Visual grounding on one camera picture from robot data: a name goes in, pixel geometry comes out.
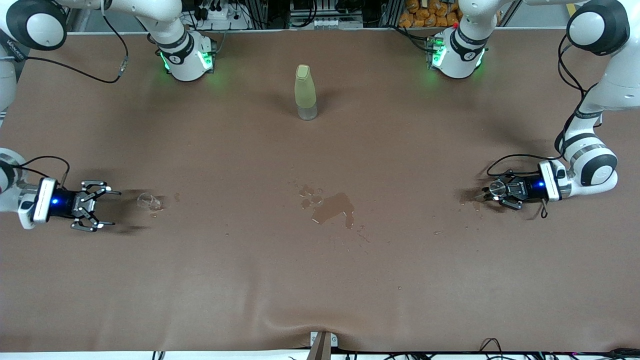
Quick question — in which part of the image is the stainless steel jigger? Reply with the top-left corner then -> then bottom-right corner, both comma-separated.
481,180 -> 507,202

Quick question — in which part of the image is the brown table mat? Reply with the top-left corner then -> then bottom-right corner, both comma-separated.
0,27 -> 640,353

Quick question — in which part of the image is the orange round items pile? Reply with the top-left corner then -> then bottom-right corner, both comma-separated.
398,0 -> 502,29

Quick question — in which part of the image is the white power strip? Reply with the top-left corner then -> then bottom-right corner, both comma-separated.
192,2 -> 252,31

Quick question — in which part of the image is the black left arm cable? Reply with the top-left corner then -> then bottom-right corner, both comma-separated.
485,34 -> 602,220

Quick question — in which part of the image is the black looped cable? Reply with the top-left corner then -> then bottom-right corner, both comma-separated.
479,338 -> 504,360

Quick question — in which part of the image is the clear glass measuring beaker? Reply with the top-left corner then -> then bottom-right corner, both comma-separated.
137,192 -> 162,212

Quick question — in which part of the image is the yellow-green shaker bottle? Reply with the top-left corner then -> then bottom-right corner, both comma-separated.
294,64 -> 319,122

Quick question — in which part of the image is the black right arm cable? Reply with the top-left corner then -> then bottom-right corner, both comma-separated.
20,0 -> 130,188

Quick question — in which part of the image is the large spilled liquid puddle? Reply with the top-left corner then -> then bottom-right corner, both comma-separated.
298,185 -> 357,230

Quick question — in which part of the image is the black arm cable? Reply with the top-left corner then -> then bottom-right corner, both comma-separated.
485,34 -> 602,220
20,0 -> 130,188

